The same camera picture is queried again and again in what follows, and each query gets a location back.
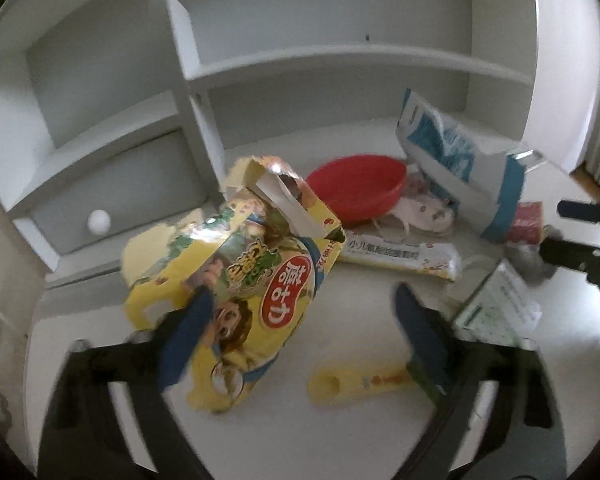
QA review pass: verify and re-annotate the white shelf unit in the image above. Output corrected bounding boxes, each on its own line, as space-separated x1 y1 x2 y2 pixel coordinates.
0 0 546 286

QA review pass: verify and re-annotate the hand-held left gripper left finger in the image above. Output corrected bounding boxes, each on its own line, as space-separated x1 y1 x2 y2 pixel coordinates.
37 290 216 480

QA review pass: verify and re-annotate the yellow snack bag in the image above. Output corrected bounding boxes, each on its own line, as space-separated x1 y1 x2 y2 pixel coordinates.
120 155 346 413

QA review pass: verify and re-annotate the white paper leaflet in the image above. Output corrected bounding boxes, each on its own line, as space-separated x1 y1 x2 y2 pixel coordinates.
452 257 543 346

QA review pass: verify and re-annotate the small red packet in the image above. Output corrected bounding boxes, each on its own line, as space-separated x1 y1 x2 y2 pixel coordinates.
510 201 545 243

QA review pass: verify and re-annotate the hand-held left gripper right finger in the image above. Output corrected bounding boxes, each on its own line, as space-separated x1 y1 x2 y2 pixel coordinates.
394 282 568 480

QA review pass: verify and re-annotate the crumpled grey wrapper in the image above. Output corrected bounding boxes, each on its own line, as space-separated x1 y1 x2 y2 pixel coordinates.
505 225 556 281

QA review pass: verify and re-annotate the blue and white foil bag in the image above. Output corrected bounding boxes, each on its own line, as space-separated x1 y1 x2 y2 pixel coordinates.
395 87 551 243

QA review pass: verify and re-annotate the red plastic bowl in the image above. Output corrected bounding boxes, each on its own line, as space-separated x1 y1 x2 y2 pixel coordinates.
306 155 410 226

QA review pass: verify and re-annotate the long white medicine box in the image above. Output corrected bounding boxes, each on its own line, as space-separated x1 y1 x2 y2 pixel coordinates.
340 232 463 281

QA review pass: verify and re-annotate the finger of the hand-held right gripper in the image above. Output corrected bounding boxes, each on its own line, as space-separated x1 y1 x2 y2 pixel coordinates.
537 237 600 311
557 200 600 233

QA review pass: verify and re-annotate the white drawer with round knob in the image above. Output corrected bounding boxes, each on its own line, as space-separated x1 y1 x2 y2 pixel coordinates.
12 127 216 271

